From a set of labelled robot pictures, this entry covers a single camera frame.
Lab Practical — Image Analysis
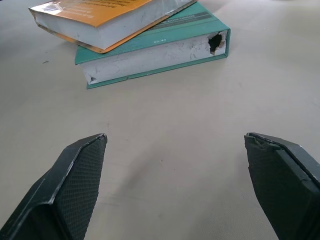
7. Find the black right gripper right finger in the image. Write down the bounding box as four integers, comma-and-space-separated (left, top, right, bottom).
243, 132, 320, 240

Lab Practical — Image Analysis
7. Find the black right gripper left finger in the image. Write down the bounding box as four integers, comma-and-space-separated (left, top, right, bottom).
0, 133, 108, 240

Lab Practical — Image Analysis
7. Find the teal hardcover book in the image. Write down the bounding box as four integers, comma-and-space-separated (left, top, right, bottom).
74, 1, 232, 90

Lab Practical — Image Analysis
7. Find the orange paperback book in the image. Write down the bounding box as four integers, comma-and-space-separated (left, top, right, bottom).
28, 0, 199, 54

